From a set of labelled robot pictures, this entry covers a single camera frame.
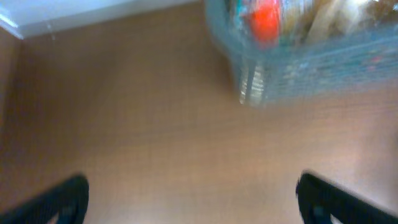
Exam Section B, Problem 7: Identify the grey plastic shopping basket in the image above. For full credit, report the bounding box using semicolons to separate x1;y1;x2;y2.
204;0;397;106

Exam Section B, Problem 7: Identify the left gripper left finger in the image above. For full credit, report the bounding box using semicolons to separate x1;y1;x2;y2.
1;174;90;224

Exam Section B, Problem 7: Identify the orange spaghetti packet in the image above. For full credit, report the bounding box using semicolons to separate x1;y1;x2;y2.
249;0;281;47

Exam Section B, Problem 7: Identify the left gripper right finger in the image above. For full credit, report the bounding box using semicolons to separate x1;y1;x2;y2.
295;172;397;224

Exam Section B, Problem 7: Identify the beige snack bag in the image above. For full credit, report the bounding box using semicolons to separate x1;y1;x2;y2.
305;0;397;44

